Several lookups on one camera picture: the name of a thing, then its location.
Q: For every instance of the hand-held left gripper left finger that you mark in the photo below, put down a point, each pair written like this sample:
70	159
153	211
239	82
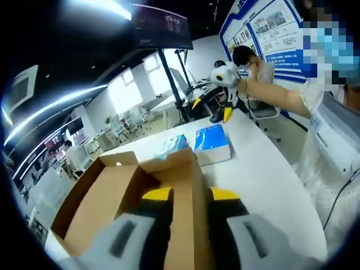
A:
101	244

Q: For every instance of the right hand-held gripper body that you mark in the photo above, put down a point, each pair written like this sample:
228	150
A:
226	76

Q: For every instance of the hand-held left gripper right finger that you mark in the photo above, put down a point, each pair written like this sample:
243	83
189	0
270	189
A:
278	247

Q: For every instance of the large blue soft tissue pack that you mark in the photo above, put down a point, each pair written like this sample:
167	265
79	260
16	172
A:
211	137

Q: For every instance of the small blue soft tissue pack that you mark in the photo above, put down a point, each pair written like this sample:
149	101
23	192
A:
174	142

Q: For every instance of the brown cardboard shoe box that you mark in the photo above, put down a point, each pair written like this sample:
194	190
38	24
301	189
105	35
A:
92	197

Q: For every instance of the black screen stand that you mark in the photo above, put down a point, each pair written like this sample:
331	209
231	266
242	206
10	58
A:
180	111

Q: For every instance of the black rounded device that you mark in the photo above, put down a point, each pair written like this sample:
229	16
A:
216	118

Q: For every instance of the desktop monitor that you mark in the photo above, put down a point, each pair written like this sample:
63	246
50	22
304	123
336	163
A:
182	84

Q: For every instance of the grey office chair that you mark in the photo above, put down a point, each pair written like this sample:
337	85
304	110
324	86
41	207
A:
264	112

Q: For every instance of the group of white office chairs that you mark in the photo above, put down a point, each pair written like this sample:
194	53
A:
118	128

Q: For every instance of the large dark display screen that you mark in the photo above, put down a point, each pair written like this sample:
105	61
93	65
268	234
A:
160	25

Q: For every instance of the small distant green plant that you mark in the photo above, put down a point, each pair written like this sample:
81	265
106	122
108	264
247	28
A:
108	120

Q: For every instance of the red display screen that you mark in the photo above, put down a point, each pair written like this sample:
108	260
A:
54	144

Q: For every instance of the long ceiling light strip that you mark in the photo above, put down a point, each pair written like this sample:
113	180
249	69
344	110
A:
56	102
118	8

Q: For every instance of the white ceiling air conditioner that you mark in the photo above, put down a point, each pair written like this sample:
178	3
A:
24	88

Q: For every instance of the blue white wall poster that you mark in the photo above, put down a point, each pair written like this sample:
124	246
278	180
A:
281	36

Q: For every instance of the black wall monitor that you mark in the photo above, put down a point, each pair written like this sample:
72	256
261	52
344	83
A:
76	125

